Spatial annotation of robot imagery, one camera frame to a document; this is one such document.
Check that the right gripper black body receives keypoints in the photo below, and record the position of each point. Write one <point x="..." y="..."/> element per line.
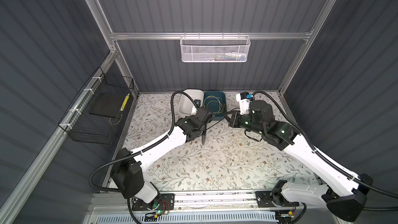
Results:
<point x="243" y="121"/>

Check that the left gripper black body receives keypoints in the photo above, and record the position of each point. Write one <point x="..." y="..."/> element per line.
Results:
<point x="186" y="119"/>

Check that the grey foam spool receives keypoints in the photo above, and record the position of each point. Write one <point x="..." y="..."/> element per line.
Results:
<point x="204" y="134"/>

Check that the white plastic bin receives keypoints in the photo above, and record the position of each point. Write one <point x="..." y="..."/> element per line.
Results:
<point x="186" y="107"/>

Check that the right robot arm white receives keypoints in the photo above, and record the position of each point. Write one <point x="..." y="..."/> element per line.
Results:
<point x="343" y="192"/>

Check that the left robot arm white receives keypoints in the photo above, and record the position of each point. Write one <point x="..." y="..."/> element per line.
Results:
<point x="129" y="166"/>

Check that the teal plastic bin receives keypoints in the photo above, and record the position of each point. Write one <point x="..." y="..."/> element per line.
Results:
<point x="216" y="102"/>

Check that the yellow strip in basket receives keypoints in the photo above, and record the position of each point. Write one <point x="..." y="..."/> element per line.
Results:
<point x="124" y="103"/>

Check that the black pad in basket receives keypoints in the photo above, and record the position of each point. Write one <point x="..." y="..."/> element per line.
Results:
<point x="107" y="105"/>

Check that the white wire mesh basket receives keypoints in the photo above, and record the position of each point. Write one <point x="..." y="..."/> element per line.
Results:
<point x="214" y="48"/>

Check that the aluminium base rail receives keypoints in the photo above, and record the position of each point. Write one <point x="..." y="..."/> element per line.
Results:
<point x="188" y="207"/>

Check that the black wire basket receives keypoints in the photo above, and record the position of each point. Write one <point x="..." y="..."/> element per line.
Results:
<point x="81" y="126"/>

